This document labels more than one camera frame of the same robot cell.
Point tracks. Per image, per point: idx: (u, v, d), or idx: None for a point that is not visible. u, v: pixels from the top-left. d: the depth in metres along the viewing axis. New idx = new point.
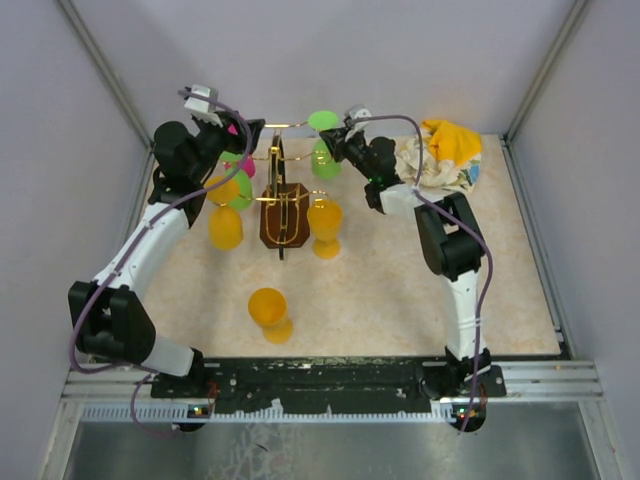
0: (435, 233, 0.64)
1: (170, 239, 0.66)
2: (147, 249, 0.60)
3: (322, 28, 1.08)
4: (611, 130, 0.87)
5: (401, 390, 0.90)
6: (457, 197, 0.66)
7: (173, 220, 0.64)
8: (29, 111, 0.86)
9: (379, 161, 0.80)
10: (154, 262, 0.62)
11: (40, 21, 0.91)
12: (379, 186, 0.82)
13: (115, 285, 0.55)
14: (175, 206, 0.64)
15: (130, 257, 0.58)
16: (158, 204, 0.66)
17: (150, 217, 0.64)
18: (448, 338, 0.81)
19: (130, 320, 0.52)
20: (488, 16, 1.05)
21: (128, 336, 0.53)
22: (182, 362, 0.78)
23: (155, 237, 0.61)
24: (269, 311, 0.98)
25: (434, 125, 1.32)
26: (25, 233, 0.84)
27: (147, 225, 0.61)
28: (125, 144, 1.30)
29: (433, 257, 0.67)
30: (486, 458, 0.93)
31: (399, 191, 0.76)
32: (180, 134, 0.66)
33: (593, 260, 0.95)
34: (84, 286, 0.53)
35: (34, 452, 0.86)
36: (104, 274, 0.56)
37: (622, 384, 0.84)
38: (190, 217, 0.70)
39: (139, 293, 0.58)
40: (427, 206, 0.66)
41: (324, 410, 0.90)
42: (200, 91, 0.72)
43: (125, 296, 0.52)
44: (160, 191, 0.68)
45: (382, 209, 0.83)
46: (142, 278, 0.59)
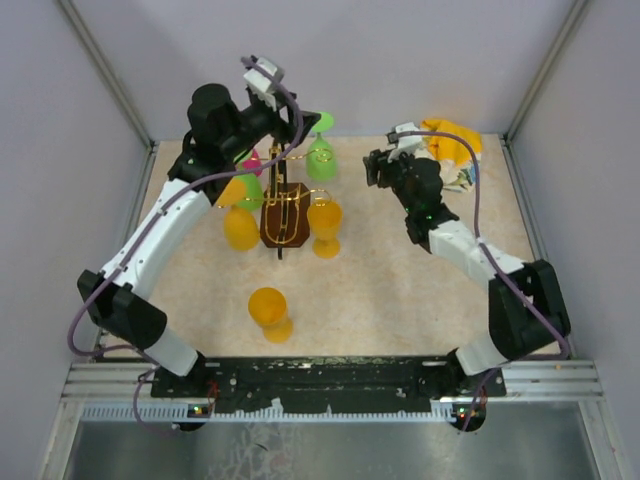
0: (515, 319, 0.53)
1: (189, 222, 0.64)
2: (156, 240, 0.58)
3: (322, 27, 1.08)
4: (612, 129, 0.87)
5: (401, 389, 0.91)
6: (546, 274, 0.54)
7: (189, 205, 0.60)
8: (28, 110, 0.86)
9: (422, 186, 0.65)
10: (168, 250, 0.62)
11: (39, 20, 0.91)
12: (425, 219, 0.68)
13: (119, 282, 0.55)
14: (193, 189, 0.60)
15: (138, 250, 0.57)
16: (179, 182, 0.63)
17: (167, 196, 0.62)
18: (461, 348, 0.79)
19: (136, 317, 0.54)
20: (488, 15, 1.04)
21: (134, 330, 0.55)
22: (185, 361, 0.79)
23: (166, 226, 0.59)
24: (269, 311, 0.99)
25: (434, 124, 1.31)
26: (25, 233, 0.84)
27: (160, 213, 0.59)
28: (125, 143, 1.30)
29: (500, 332, 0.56)
30: (486, 458, 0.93)
31: (458, 236, 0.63)
32: (220, 98, 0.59)
33: (594, 260, 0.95)
34: (91, 279, 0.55)
35: (34, 452, 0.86)
36: (113, 264, 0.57)
37: (621, 384, 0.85)
38: (211, 195, 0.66)
39: (149, 284, 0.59)
40: (508, 284, 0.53)
41: (324, 410, 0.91)
42: (266, 65, 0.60)
43: (131, 297, 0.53)
44: (181, 161, 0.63)
45: (427, 245, 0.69)
46: (151, 272, 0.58)
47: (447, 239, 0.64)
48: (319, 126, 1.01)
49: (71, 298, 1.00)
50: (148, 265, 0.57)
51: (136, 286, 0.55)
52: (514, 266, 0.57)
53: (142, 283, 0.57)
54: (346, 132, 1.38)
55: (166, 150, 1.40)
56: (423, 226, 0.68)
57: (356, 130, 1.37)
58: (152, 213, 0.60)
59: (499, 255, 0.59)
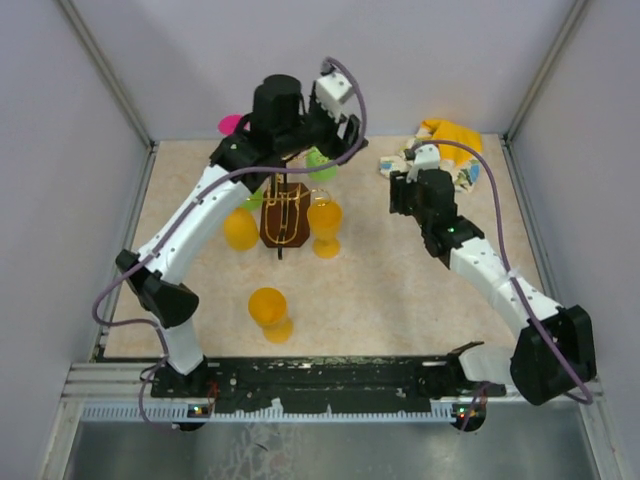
0: (544, 374, 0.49)
1: (227, 210, 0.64)
2: (188, 230, 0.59)
3: (323, 27, 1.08)
4: (613, 129, 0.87)
5: (401, 389, 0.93)
6: (581, 321, 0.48)
7: (225, 195, 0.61)
8: (28, 110, 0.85)
9: (433, 191, 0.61)
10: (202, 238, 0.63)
11: (39, 20, 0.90)
12: (443, 231, 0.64)
13: (151, 268, 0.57)
14: (230, 179, 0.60)
15: (171, 238, 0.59)
16: (219, 168, 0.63)
17: (206, 183, 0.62)
18: (465, 353, 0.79)
19: (164, 302, 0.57)
20: (489, 15, 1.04)
21: (161, 311, 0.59)
22: (188, 360, 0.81)
23: (201, 215, 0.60)
24: (270, 311, 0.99)
25: (435, 124, 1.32)
26: (25, 233, 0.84)
27: (195, 202, 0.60)
28: (125, 143, 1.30)
29: (523, 375, 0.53)
30: (486, 458, 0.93)
31: (485, 263, 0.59)
32: (290, 87, 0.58)
33: (594, 260, 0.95)
34: (128, 256, 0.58)
35: (34, 452, 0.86)
36: (149, 247, 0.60)
37: (622, 384, 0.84)
38: (251, 185, 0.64)
39: (182, 269, 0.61)
40: (542, 336, 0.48)
41: (325, 410, 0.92)
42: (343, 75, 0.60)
43: (160, 284, 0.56)
44: (225, 146, 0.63)
45: (447, 260, 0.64)
46: (183, 260, 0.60)
47: (472, 263, 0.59)
48: None
49: (70, 298, 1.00)
50: (178, 253, 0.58)
51: (166, 273, 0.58)
52: (547, 311, 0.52)
53: (173, 270, 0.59)
54: None
55: (165, 150, 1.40)
56: (442, 237, 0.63)
57: None
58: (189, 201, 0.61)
59: (531, 294, 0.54)
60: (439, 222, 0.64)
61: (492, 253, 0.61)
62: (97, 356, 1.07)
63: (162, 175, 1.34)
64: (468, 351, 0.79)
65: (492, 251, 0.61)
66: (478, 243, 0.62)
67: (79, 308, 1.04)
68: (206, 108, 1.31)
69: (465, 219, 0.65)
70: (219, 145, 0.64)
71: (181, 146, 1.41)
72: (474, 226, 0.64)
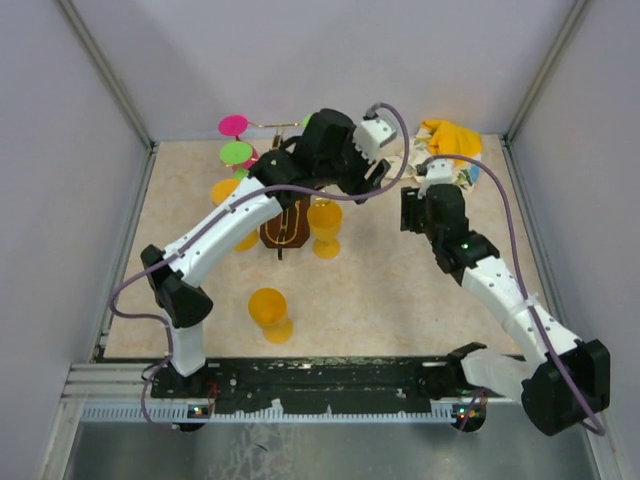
0: (557, 408, 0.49)
1: (257, 221, 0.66)
2: (217, 236, 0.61)
3: (323, 27, 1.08)
4: (613, 129, 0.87)
5: (401, 390, 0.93)
6: (600, 357, 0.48)
7: (258, 208, 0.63)
8: (28, 110, 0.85)
9: (443, 205, 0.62)
10: (228, 245, 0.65)
11: (39, 20, 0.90)
12: (455, 247, 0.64)
13: (174, 266, 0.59)
14: (264, 193, 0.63)
15: (197, 241, 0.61)
16: (255, 181, 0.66)
17: (241, 193, 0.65)
18: (468, 360, 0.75)
19: (182, 302, 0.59)
20: (488, 16, 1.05)
21: (177, 310, 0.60)
22: (190, 363, 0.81)
23: (232, 223, 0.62)
24: (268, 311, 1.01)
25: (435, 125, 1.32)
26: (24, 232, 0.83)
27: (227, 209, 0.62)
28: (126, 144, 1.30)
29: (535, 405, 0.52)
30: (486, 458, 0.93)
31: (501, 286, 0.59)
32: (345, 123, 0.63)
33: (595, 260, 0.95)
34: (155, 253, 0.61)
35: (34, 452, 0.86)
36: (175, 246, 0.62)
37: (622, 384, 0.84)
38: (285, 203, 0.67)
39: (203, 272, 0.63)
40: (561, 374, 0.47)
41: (325, 410, 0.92)
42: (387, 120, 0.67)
43: (180, 284, 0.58)
44: (265, 161, 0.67)
45: (458, 276, 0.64)
46: (205, 265, 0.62)
47: (487, 285, 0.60)
48: None
49: (70, 298, 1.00)
50: (202, 257, 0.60)
51: (187, 274, 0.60)
52: (566, 345, 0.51)
53: (194, 272, 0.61)
54: None
55: (165, 150, 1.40)
56: (455, 252, 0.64)
57: None
58: (223, 208, 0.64)
59: (548, 325, 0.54)
60: (449, 237, 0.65)
61: (509, 275, 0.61)
62: (97, 357, 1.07)
63: (162, 175, 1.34)
64: (471, 357, 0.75)
65: (509, 273, 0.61)
66: (494, 262, 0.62)
67: (79, 308, 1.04)
68: (206, 108, 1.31)
69: (477, 235, 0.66)
70: (259, 159, 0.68)
71: (181, 147, 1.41)
72: (487, 240, 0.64)
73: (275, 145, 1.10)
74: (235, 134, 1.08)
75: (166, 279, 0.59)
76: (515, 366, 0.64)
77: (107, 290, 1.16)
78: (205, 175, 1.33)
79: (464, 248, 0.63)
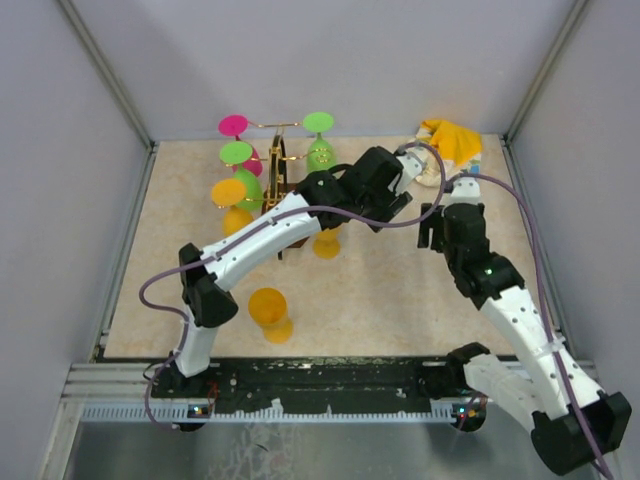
0: (572, 457, 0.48)
1: (295, 237, 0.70)
2: (255, 245, 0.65)
3: (323, 27, 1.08)
4: (613, 129, 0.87)
5: (401, 390, 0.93)
6: (623, 411, 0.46)
7: (299, 225, 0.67)
8: (28, 110, 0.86)
9: (463, 225, 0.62)
10: (264, 256, 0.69)
11: (39, 20, 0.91)
12: (478, 271, 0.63)
13: (210, 268, 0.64)
14: (307, 212, 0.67)
15: (235, 248, 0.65)
16: (301, 198, 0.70)
17: (285, 209, 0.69)
18: (472, 368, 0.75)
19: (210, 304, 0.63)
20: (488, 15, 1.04)
21: (203, 311, 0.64)
22: (193, 365, 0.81)
23: (270, 236, 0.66)
24: (268, 312, 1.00)
25: (435, 125, 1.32)
26: (24, 232, 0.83)
27: (269, 221, 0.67)
28: (126, 144, 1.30)
29: (546, 446, 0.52)
30: (486, 458, 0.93)
31: (524, 324, 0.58)
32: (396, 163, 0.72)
33: (595, 260, 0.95)
34: (192, 252, 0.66)
35: (34, 452, 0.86)
36: (213, 249, 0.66)
37: (622, 384, 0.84)
38: (324, 222, 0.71)
39: (235, 279, 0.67)
40: (582, 430, 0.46)
41: (324, 410, 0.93)
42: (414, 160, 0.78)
43: (211, 287, 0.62)
44: (313, 181, 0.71)
45: (478, 301, 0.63)
46: (238, 272, 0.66)
47: (510, 321, 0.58)
48: (319, 125, 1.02)
49: (70, 299, 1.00)
50: (237, 264, 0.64)
51: (220, 278, 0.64)
52: (588, 397, 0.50)
53: (227, 277, 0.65)
54: (346, 132, 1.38)
55: (165, 150, 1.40)
56: (477, 276, 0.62)
57: (356, 130, 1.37)
58: (265, 219, 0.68)
59: (572, 373, 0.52)
60: (469, 259, 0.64)
61: (533, 310, 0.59)
62: (97, 357, 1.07)
63: (162, 175, 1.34)
64: (475, 365, 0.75)
65: (533, 307, 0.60)
66: (519, 293, 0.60)
67: (79, 308, 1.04)
68: (206, 108, 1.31)
69: (499, 257, 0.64)
70: (307, 178, 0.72)
71: (181, 146, 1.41)
72: (509, 263, 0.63)
73: (275, 145, 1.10)
74: (235, 134, 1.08)
75: (199, 279, 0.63)
76: (523, 389, 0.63)
77: (108, 290, 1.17)
78: (204, 175, 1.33)
79: (485, 272, 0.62)
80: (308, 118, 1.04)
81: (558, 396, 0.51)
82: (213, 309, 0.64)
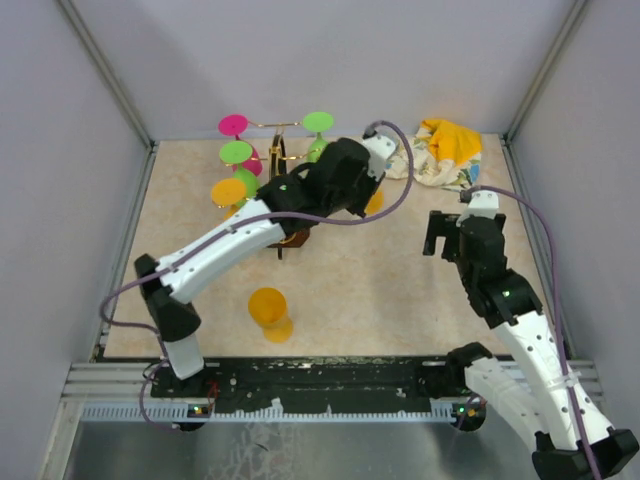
0: None
1: (256, 245, 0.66)
2: (213, 255, 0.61)
3: (322, 28, 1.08)
4: (613, 129, 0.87)
5: (401, 389, 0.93)
6: (630, 448, 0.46)
7: (259, 231, 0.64)
8: (28, 111, 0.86)
9: (481, 241, 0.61)
10: (224, 266, 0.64)
11: (39, 22, 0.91)
12: (494, 289, 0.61)
13: (167, 279, 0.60)
14: (268, 219, 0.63)
15: (193, 258, 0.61)
16: (263, 205, 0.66)
17: (244, 217, 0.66)
18: (475, 372, 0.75)
19: (168, 317, 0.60)
20: (488, 15, 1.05)
21: (162, 326, 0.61)
22: (185, 367, 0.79)
23: (231, 244, 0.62)
24: (268, 311, 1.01)
25: (435, 124, 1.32)
26: (26, 233, 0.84)
27: (227, 229, 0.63)
28: (125, 143, 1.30)
29: (546, 470, 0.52)
30: (486, 457, 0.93)
31: (539, 353, 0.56)
32: (358, 152, 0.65)
33: (595, 260, 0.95)
34: (147, 265, 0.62)
35: (34, 451, 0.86)
36: (168, 260, 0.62)
37: (622, 384, 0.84)
38: (290, 229, 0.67)
39: (192, 291, 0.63)
40: (592, 469, 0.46)
41: (324, 410, 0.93)
42: (383, 138, 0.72)
43: (169, 300, 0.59)
44: (275, 185, 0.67)
45: (491, 320, 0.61)
46: (198, 283, 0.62)
47: (525, 349, 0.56)
48: (319, 125, 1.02)
49: (70, 298, 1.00)
50: (196, 275, 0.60)
51: (177, 290, 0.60)
52: (598, 433, 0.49)
53: (185, 290, 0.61)
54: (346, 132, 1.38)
55: (165, 150, 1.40)
56: (492, 295, 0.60)
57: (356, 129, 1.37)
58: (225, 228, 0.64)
59: (584, 407, 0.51)
60: (485, 277, 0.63)
61: (549, 338, 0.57)
62: (97, 356, 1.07)
63: (162, 175, 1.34)
64: (477, 371, 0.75)
65: (549, 335, 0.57)
66: (537, 319, 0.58)
67: (79, 308, 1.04)
68: (206, 108, 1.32)
69: (516, 276, 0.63)
70: (271, 182, 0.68)
71: (181, 146, 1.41)
72: (527, 283, 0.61)
73: (274, 144, 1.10)
74: (235, 133, 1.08)
75: (154, 292, 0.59)
76: (526, 403, 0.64)
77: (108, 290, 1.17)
78: (205, 175, 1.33)
79: (501, 292, 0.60)
80: (307, 118, 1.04)
81: (569, 431, 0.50)
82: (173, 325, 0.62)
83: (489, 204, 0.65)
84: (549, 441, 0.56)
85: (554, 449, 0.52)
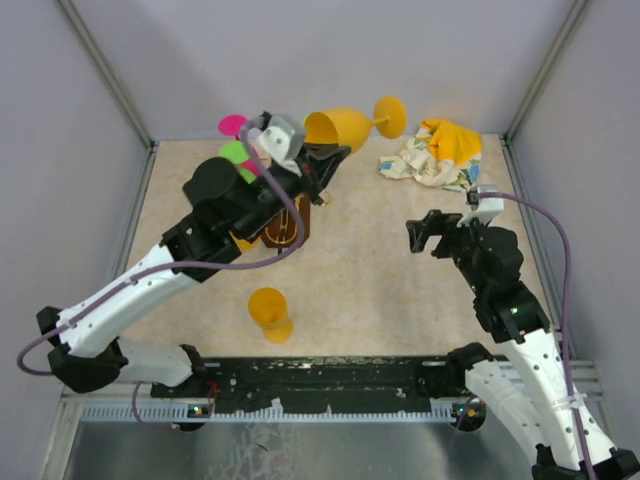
0: None
1: (167, 292, 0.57)
2: (108, 312, 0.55)
3: (322, 28, 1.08)
4: (613, 129, 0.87)
5: (401, 389, 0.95)
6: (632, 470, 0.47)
7: (160, 284, 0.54)
8: (27, 111, 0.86)
9: (499, 260, 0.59)
10: (131, 316, 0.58)
11: (39, 22, 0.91)
12: (503, 306, 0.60)
13: (65, 337, 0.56)
14: (164, 270, 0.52)
15: (90, 314, 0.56)
16: (169, 249, 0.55)
17: (148, 263, 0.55)
18: (475, 375, 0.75)
19: (73, 372, 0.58)
20: (487, 16, 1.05)
21: (73, 378, 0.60)
22: (172, 377, 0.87)
23: (127, 300, 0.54)
24: (268, 311, 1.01)
25: (434, 125, 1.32)
26: (26, 232, 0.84)
27: (126, 281, 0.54)
28: (125, 143, 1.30)
29: None
30: (487, 457, 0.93)
31: (545, 372, 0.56)
32: (222, 183, 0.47)
33: (595, 259, 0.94)
34: (47, 318, 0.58)
35: (34, 451, 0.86)
36: (69, 313, 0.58)
37: (622, 384, 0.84)
38: (202, 274, 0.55)
39: (99, 343, 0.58)
40: None
41: (325, 410, 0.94)
42: (275, 132, 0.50)
43: (65, 360, 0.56)
44: (182, 228, 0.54)
45: (496, 335, 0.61)
46: (100, 337, 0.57)
47: (532, 368, 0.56)
48: None
49: (71, 298, 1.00)
50: (91, 334, 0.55)
51: (75, 348, 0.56)
52: (600, 454, 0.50)
53: (86, 346, 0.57)
54: None
55: (165, 150, 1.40)
56: (501, 313, 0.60)
57: None
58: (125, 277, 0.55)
59: (587, 428, 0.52)
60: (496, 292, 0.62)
61: (556, 357, 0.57)
62: None
63: (162, 175, 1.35)
64: (477, 374, 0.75)
65: (556, 354, 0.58)
66: (543, 338, 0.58)
67: None
68: (205, 108, 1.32)
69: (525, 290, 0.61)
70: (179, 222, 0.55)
71: (181, 146, 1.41)
72: (535, 299, 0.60)
73: None
74: (235, 133, 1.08)
75: (54, 349, 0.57)
76: (528, 413, 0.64)
77: None
78: None
79: (509, 309, 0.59)
80: None
81: (572, 451, 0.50)
82: (86, 375, 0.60)
83: (493, 207, 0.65)
84: (549, 455, 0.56)
85: (555, 465, 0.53)
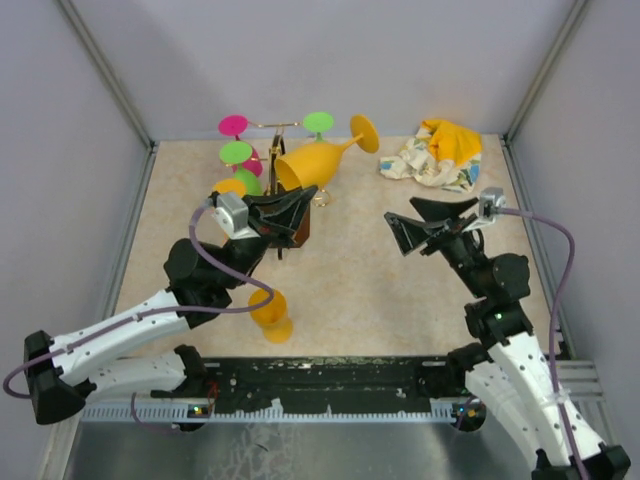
0: None
1: (162, 333, 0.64)
2: (111, 343, 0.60)
3: (323, 28, 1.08)
4: (613, 129, 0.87)
5: (401, 389, 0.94)
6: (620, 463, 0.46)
7: (164, 323, 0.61)
8: (27, 111, 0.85)
9: (506, 292, 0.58)
10: (124, 350, 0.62)
11: (38, 21, 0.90)
12: (490, 315, 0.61)
13: (56, 363, 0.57)
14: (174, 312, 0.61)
15: (90, 342, 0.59)
16: (172, 294, 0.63)
17: (154, 303, 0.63)
18: (472, 378, 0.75)
19: (53, 402, 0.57)
20: (487, 16, 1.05)
21: (41, 407, 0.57)
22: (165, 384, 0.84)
23: (132, 333, 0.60)
24: (268, 311, 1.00)
25: (434, 125, 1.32)
26: (26, 232, 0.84)
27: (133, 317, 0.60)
28: (125, 143, 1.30)
29: None
30: (487, 457, 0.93)
31: (531, 371, 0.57)
32: (188, 260, 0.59)
33: (594, 259, 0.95)
34: (38, 343, 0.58)
35: (34, 451, 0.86)
36: (65, 340, 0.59)
37: (622, 384, 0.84)
38: (196, 321, 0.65)
39: (83, 373, 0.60)
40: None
41: (324, 410, 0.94)
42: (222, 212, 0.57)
43: (53, 386, 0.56)
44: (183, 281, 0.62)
45: (482, 341, 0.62)
46: (91, 365, 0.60)
47: (518, 368, 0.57)
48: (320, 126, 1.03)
49: (70, 298, 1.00)
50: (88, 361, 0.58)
51: (67, 374, 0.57)
52: (590, 448, 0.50)
53: (76, 372, 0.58)
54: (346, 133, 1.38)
55: (165, 150, 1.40)
56: (488, 321, 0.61)
57: None
58: (131, 313, 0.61)
59: (575, 424, 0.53)
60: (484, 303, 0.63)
61: (541, 357, 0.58)
62: None
63: (162, 175, 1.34)
64: (478, 375, 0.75)
65: (541, 354, 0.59)
66: (527, 339, 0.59)
67: (79, 308, 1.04)
68: (205, 108, 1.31)
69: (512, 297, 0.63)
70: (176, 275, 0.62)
71: (181, 146, 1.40)
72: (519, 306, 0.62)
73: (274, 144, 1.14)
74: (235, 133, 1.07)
75: (40, 374, 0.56)
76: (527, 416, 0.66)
77: (108, 289, 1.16)
78: (204, 175, 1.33)
79: (495, 315, 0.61)
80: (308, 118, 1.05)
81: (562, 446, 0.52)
82: (57, 405, 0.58)
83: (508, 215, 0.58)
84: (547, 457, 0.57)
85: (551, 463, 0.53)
